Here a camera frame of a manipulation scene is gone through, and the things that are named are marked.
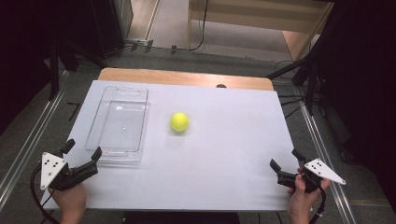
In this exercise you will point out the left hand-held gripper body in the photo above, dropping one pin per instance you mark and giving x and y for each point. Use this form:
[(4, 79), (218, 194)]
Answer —
[(53, 169)]

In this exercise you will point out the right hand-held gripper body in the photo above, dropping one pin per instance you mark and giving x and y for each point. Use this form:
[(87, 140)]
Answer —
[(314, 174)]

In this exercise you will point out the clear plastic tray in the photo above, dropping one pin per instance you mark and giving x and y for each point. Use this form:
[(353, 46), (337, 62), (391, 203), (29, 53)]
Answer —
[(120, 124)]

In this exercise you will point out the yellow tennis ball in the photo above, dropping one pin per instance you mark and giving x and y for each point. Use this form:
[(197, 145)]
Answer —
[(179, 121)]

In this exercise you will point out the person's right hand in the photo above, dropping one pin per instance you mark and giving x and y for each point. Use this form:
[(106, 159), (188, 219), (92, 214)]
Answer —
[(300, 199)]

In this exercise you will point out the person's left hand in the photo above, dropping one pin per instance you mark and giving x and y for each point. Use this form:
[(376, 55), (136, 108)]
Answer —
[(71, 199)]

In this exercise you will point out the black metal stand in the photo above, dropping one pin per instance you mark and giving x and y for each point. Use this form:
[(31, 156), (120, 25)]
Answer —
[(56, 71)]

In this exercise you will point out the white table cover sheet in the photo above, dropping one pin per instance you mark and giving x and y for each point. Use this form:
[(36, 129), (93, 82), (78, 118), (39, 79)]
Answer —
[(193, 155)]

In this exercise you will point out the black tripod stand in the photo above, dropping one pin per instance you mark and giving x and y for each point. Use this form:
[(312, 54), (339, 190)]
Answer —
[(306, 71)]

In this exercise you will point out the wooden table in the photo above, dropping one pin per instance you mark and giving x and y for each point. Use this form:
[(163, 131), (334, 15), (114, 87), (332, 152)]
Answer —
[(174, 77)]

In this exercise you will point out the light wooden cabinet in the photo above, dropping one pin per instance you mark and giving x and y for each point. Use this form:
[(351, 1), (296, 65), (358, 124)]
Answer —
[(249, 18)]

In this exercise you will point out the aluminium floor rail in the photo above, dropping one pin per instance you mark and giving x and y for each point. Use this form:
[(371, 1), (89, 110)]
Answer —
[(327, 161), (26, 146)]

